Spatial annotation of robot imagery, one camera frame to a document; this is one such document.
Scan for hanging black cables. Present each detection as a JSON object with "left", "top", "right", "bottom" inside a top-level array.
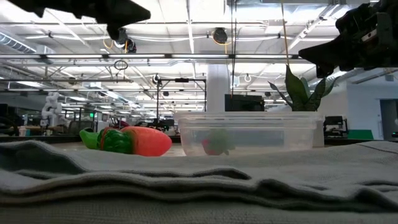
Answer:
[{"left": 230, "top": 0, "right": 238, "bottom": 98}]

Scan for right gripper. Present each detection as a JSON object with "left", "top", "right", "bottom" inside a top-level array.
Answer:
[{"left": 298, "top": 0, "right": 398, "bottom": 78}]

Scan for ceiling cable reel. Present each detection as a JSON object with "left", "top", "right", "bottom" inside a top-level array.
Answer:
[
  {"left": 113, "top": 27, "right": 137, "bottom": 54},
  {"left": 212, "top": 27, "right": 229, "bottom": 45}
]

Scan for green board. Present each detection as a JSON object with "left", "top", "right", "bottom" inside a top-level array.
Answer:
[{"left": 347, "top": 129, "right": 374, "bottom": 141}]

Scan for black rig frame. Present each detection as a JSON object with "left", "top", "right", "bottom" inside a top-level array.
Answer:
[{"left": 155, "top": 78, "right": 207, "bottom": 123}]

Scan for black desk equipment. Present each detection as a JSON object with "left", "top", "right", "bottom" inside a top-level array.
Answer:
[{"left": 323, "top": 115, "right": 349, "bottom": 139}]

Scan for clear plastic tupperware container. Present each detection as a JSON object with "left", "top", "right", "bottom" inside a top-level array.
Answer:
[{"left": 173, "top": 111, "right": 318, "bottom": 157}]

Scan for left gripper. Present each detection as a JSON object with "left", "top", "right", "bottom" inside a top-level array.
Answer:
[{"left": 7, "top": 0, "right": 152, "bottom": 40}]

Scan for white column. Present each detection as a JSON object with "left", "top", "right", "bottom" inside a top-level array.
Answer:
[{"left": 206, "top": 63, "right": 231, "bottom": 113}]

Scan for snake plant in white pot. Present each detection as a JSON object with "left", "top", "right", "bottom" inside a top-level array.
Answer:
[{"left": 269, "top": 64, "right": 338, "bottom": 147}]

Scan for yellow cable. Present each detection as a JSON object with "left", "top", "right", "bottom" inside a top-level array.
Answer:
[{"left": 280, "top": 0, "right": 290, "bottom": 68}]

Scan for black computer case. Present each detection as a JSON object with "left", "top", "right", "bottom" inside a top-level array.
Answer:
[{"left": 224, "top": 94, "right": 266, "bottom": 113}]

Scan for green toy pea pod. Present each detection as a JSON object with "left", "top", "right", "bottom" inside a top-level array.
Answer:
[{"left": 79, "top": 128, "right": 102, "bottom": 150}]

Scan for orange toy carrot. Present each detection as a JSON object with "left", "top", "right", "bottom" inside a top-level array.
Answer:
[{"left": 96, "top": 126, "right": 173, "bottom": 157}]

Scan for red toy strawberry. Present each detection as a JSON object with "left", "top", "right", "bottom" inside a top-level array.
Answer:
[{"left": 201, "top": 129, "right": 236, "bottom": 156}]

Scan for grey folded cloth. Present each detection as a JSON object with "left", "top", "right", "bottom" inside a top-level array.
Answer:
[{"left": 0, "top": 139, "right": 398, "bottom": 224}]

